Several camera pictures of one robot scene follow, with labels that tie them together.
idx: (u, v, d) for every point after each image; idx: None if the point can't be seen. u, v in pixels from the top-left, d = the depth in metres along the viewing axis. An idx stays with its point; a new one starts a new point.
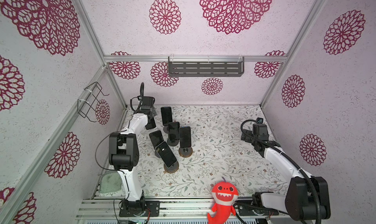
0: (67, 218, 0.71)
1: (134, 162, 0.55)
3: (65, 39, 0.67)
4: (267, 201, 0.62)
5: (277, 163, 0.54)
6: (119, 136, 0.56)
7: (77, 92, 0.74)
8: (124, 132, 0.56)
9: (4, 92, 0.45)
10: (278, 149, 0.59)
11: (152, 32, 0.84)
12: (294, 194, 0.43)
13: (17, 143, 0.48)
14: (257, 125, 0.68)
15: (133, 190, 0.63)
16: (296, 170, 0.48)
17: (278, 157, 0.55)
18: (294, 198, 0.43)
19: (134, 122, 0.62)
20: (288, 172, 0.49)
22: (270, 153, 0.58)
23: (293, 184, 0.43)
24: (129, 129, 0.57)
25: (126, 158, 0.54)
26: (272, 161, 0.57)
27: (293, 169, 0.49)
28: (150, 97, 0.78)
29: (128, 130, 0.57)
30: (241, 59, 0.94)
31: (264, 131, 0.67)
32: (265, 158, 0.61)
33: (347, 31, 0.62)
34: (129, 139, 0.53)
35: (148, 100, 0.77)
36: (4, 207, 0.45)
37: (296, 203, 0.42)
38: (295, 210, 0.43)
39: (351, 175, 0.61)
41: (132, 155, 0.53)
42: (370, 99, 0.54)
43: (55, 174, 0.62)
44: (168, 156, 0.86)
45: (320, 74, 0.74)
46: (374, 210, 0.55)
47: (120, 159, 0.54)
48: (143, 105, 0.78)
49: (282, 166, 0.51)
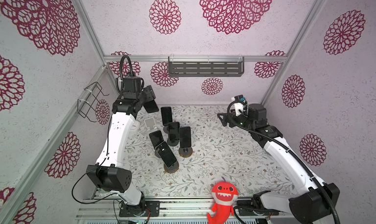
0: (67, 218, 0.71)
1: (126, 186, 0.49)
3: (65, 39, 0.67)
4: (267, 202, 0.62)
5: (283, 161, 0.48)
6: (98, 168, 0.46)
7: (77, 92, 0.74)
8: (105, 164, 0.43)
9: (4, 92, 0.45)
10: (284, 145, 0.50)
11: (152, 32, 0.84)
12: (306, 203, 0.40)
13: (17, 143, 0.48)
14: (256, 111, 0.55)
15: (131, 198, 0.60)
16: (308, 178, 0.43)
17: (285, 154, 0.48)
18: (305, 206, 0.41)
19: (115, 141, 0.46)
20: (296, 176, 0.44)
22: (273, 149, 0.50)
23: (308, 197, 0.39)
24: (110, 157, 0.44)
25: (115, 186, 0.46)
26: (274, 156, 0.51)
27: (304, 176, 0.43)
28: (133, 78, 0.54)
29: (108, 161, 0.43)
30: (241, 59, 0.94)
31: (262, 116, 0.54)
32: (265, 150, 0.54)
33: (346, 31, 0.62)
34: (111, 173, 0.42)
35: (131, 84, 0.53)
36: (4, 207, 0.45)
37: (307, 212, 0.40)
38: (304, 217, 0.42)
39: (351, 175, 0.61)
41: (121, 185, 0.45)
42: (370, 99, 0.54)
43: (55, 174, 0.62)
44: (168, 156, 0.86)
45: (320, 74, 0.74)
46: (374, 210, 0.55)
47: (109, 187, 0.47)
48: (127, 93, 0.55)
49: (290, 167, 0.46)
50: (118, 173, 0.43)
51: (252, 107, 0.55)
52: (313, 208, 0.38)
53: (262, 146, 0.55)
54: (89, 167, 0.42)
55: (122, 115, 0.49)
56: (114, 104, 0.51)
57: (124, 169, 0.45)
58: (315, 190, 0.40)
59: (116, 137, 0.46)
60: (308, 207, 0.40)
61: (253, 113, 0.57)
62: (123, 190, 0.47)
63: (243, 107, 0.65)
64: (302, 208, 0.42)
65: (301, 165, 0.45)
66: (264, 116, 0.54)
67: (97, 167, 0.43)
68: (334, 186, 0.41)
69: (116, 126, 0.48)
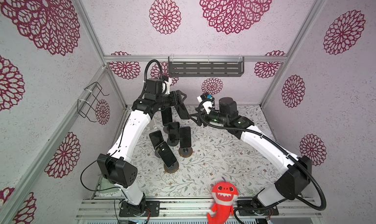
0: (67, 218, 0.71)
1: (129, 182, 0.50)
3: (65, 39, 0.67)
4: (264, 197, 0.62)
5: (260, 147, 0.51)
6: (107, 158, 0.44)
7: (77, 92, 0.74)
8: (115, 155, 0.45)
9: (4, 92, 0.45)
10: (257, 131, 0.53)
11: (152, 32, 0.84)
12: (289, 181, 0.43)
13: (17, 143, 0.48)
14: (227, 105, 0.56)
15: (132, 196, 0.60)
16: (285, 156, 0.46)
17: (260, 140, 0.51)
18: (289, 184, 0.44)
19: (127, 135, 0.48)
20: (274, 158, 0.47)
22: (249, 139, 0.53)
23: (289, 175, 0.42)
24: (121, 150, 0.46)
25: (119, 179, 0.47)
26: (252, 145, 0.53)
27: (281, 156, 0.46)
28: (154, 81, 0.56)
29: (118, 153, 0.45)
30: (241, 59, 0.94)
31: (233, 109, 0.55)
32: (243, 140, 0.56)
33: (347, 31, 0.62)
34: (118, 166, 0.43)
35: (152, 86, 0.56)
36: (4, 208, 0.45)
37: (292, 189, 0.43)
38: (289, 193, 0.45)
39: (351, 175, 0.61)
41: (125, 179, 0.46)
42: (370, 99, 0.54)
43: (55, 174, 0.62)
44: (168, 156, 0.87)
45: (320, 74, 0.74)
46: (374, 211, 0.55)
47: (114, 179, 0.48)
48: (147, 93, 0.58)
49: (268, 150, 0.48)
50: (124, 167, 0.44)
51: (223, 102, 0.56)
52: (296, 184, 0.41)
53: (239, 138, 0.56)
54: (101, 156, 0.45)
55: (139, 114, 0.52)
56: (134, 102, 0.54)
57: (131, 165, 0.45)
58: (293, 165, 0.44)
59: (130, 132, 0.49)
60: (292, 185, 0.43)
61: (223, 108, 0.57)
62: (126, 185, 0.48)
63: (211, 104, 0.67)
64: (286, 186, 0.45)
65: (276, 146, 0.48)
66: (234, 108, 0.55)
67: (107, 157, 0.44)
68: (306, 158, 0.45)
69: (132, 123, 0.50)
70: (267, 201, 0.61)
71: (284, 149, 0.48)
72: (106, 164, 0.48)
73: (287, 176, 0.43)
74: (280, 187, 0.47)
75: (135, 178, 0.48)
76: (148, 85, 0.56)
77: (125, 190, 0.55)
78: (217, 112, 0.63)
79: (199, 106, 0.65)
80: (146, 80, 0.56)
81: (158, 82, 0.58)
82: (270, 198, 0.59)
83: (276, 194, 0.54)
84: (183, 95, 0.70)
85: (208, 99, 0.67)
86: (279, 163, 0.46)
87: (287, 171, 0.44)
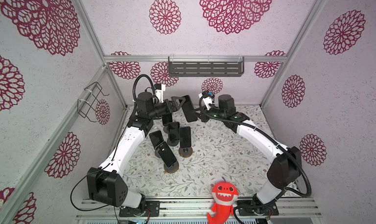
0: (67, 218, 0.71)
1: (118, 202, 0.45)
3: (65, 39, 0.67)
4: (262, 194, 0.63)
5: (253, 139, 0.54)
6: (99, 172, 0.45)
7: (77, 92, 0.74)
8: (107, 169, 0.43)
9: (4, 92, 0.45)
10: (251, 124, 0.57)
11: (152, 33, 0.85)
12: (278, 170, 0.46)
13: (17, 143, 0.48)
14: (225, 101, 0.61)
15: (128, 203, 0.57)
16: (274, 146, 0.49)
17: (253, 133, 0.54)
18: (277, 172, 0.46)
19: (121, 149, 0.48)
20: (266, 148, 0.50)
22: (243, 131, 0.57)
23: (276, 162, 0.45)
24: (114, 163, 0.45)
25: (107, 197, 0.43)
26: (246, 137, 0.57)
27: (271, 146, 0.49)
28: (144, 100, 0.55)
29: (111, 166, 0.44)
30: (241, 59, 0.94)
31: (231, 105, 0.61)
32: (237, 133, 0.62)
33: (347, 31, 0.62)
34: (109, 180, 0.41)
35: (143, 104, 0.56)
36: (5, 207, 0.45)
37: (280, 176, 0.46)
38: (279, 182, 0.48)
39: (351, 176, 0.61)
41: (114, 197, 0.43)
42: (370, 99, 0.54)
43: (55, 174, 0.62)
44: (168, 156, 0.87)
45: (320, 74, 0.74)
46: (374, 211, 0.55)
47: (102, 198, 0.44)
48: (140, 111, 0.59)
49: (259, 142, 0.52)
50: (116, 181, 0.42)
51: (221, 98, 0.61)
52: (283, 171, 0.44)
53: (235, 132, 0.61)
54: (92, 170, 0.43)
55: (134, 130, 0.54)
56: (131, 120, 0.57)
57: (123, 181, 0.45)
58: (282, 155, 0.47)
59: (124, 146, 0.49)
60: (279, 172, 0.46)
61: (222, 104, 0.62)
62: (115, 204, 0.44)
63: (211, 101, 0.73)
64: (276, 175, 0.47)
65: (267, 138, 0.52)
66: (232, 104, 0.61)
67: (99, 171, 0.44)
68: (295, 149, 0.47)
69: (128, 138, 0.51)
70: (265, 198, 0.62)
71: (274, 140, 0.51)
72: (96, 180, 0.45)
73: (275, 164, 0.45)
74: (271, 177, 0.50)
75: (126, 195, 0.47)
76: (138, 103, 0.57)
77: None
78: (217, 109, 0.67)
79: (200, 100, 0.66)
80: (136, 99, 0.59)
81: (147, 100, 0.57)
82: (268, 193, 0.59)
83: (273, 190, 0.55)
84: (177, 98, 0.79)
85: (209, 95, 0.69)
86: (270, 153, 0.49)
87: (275, 159, 0.47)
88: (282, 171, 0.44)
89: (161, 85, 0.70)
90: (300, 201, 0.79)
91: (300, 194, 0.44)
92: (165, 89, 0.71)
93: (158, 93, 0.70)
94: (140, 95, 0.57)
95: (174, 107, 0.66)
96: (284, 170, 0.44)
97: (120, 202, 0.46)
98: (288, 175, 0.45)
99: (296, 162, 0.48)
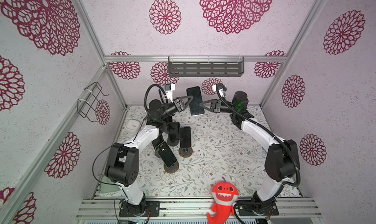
0: (67, 218, 0.71)
1: (130, 181, 0.50)
3: (65, 39, 0.67)
4: (262, 191, 0.64)
5: (254, 133, 0.59)
6: (121, 148, 0.51)
7: (77, 92, 0.74)
8: (128, 145, 0.51)
9: (4, 92, 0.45)
10: (253, 120, 0.63)
11: (152, 33, 0.85)
12: (273, 159, 0.48)
13: (17, 143, 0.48)
14: (241, 100, 0.63)
15: (132, 196, 0.60)
16: (271, 138, 0.53)
17: (253, 126, 0.60)
18: (273, 162, 0.49)
19: (142, 134, 0.58)
20: (265, 141, 0.54)
22: (246, 126, 0.62)
23: (271, 150, 0.48)
24: (134, 142, 0.53)
25: (121, 174, 0.48)
26: (249, 132, 0.62)
27: (269, 137, 0.54)
28: (156, 112, 0.62)
29: (132, 144, 0.52)
30: (241, 59, 0.94)
31: (244, 106, 0.63)
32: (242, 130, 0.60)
33: (346, 31, 0.62)
34: (129, 153, 0.48)
35: (155, 113, 0.62)
36: (5, 207, 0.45)
37: (276, 166, 0.48)
38: (274, 172, 0.49)
39: (351, 175, 0.61)
41: (129, 172, 0.47)
42: (370, 99, 0.54)
43: (55, 174, 0.62)
44: (168, 156, 0.87)
45: (320, 75, 0.74)
46: (374, 211, 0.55)
47: (116, 174, 0.48)
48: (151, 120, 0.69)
49: (259, 135, 0.56)
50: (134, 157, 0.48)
51: (238, 96, 0.63)
52: (277, 160, 0.48)
53: (241, 128, 0.66)
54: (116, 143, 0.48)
55: (151, 125, 0.65)
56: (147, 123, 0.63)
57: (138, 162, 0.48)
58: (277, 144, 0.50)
59: (142, 133, 0.59)
60: (273, 161, 0.48)
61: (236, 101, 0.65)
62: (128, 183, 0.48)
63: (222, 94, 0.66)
64: (272, 165, 0.49)
65: (265, 130, 0.57)
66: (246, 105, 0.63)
67: (121, 146, 0.51)
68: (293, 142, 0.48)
69: (148, 128, 0.62)
70: (264, 194, 0.63)
71: (271, 132, 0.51)
72: (116, 155, 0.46)
73: (270, 152, 0.49)
74: (269, 168, 0.52)
75: (136, 178, 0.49)
76: (150, 113, 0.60)
77: (126, 189, 0.55)
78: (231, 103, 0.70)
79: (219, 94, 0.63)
80: (148, 110, 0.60)
81: (158, 109, 0.63)
82: (267, 190, 0.60)
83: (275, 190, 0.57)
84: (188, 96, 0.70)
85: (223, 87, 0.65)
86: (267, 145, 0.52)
87: (270, 146, 0.51)
88: (275, 159, 0.47)
89: (170, 84, 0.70)
90: (300, 200, 0.79)
91: (291, 184, 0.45)
92: (174, 88, 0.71)
93: (169, 93, 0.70)
94: (151, 105, 0.63)
95: (180, 105, 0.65)
96: (279, 159, 0.48)
97: (131, 181, 0.50)
98: (284, 166, 0.48)
99: (292, 155, 0.51)
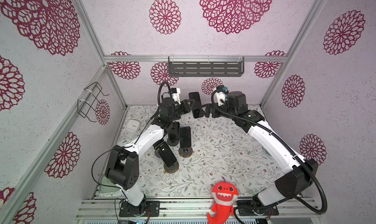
0: (67, 218, 0.71)
1: (129, 185, 0.48)
3: (65, 39, 0.67)
4: (264, 196, 0.62)
5: (266, 142, 0.50)
6: (121, 151, 0.50)
7: (77, 92, 0.74)
8: (129, 149, 0.49)
9: (4, 92, 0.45)
10: (267, 128, 0.51)
11: (152, 33, 0.85)
12: (292, 181, 0.42)
13: (17, 143, 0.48)
14: (236, 97, 0.56)
15: (132, 198, 0.60)
16: (292, 157, 0.45)
17: (268, 136, 0.49)
18: (290, 182, 0.43)
19: (145, 137, 0.55)
20: (280, 157, 0.46)
22: (256, 133, 0.52)
23: (293, 175, 0.41)
24: (135, 146, 0.51)
25: (120, 177, 0.47)
26: (259, 139, 0.52)
27: (287, 155, 0.45)
28: (168, 106, 0.63)
29: (132, 148, 0.50)
30: (241, 59, 0.94)
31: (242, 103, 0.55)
32: (248, 134, 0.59)
33: (346, 31, 0.62)
34: (129, 158, 0.46)
35: (166, 110, 0.63)
36: (5, 207, 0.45)
37: (293, 188, 0.43)
38: (289, 192, 0.45)
39: (351, 175, 0.61)
41: (128, 176, 0.46)
42: (370, 99, 0.54)
43: (55, 174, 0.62)
44: (168, 156, 0.87)
45: (320, 74, 0.74)
46: (374, 211, 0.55)
47: (115, 177, 0.48)
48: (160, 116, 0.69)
49: (273, 147, 0.48)
50: (134, 162, 0.47)
51: (231, 94, 0.57)
52: (297, 184, 0.41)
53: (246, 132, 0.56)
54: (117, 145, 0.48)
55: (157, 125, 0.62)
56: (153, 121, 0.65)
57: (138, 166, 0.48)
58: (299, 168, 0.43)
59: (145, 136, 0.56)
60: (293, 184, 0.42)
61: (233, 101, 0.57)
62: (126, 186, 0.47)
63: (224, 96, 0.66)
64: (289, 185, 0.44)
65: (284, 145, 0.47)
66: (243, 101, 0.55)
67: (121, 149, 0.49)
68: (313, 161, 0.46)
69: (151, 130, 0.59)
70: (267, 201, 0.62)
71: (292, 150, 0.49)
72: (116, 158, 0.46)
73: (290, 176, 0.42)
74: (281, 185, 0.47)
75: (136, 181, 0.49)
76: (161, 108, 0.63)
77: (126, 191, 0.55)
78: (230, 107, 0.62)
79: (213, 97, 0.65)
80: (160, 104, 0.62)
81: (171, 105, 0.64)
82: (269, 196, 0.59)
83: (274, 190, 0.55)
84: (190, 100, 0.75)
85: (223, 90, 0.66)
86: (285, 163, 0.45)
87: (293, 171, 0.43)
88: (296, 184, 0.41)
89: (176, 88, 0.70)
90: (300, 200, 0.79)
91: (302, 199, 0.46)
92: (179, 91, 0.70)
93: (175, 96, 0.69)
94: (164, 100, 0.64)
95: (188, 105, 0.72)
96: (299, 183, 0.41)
97: (130, 185, 0.49)
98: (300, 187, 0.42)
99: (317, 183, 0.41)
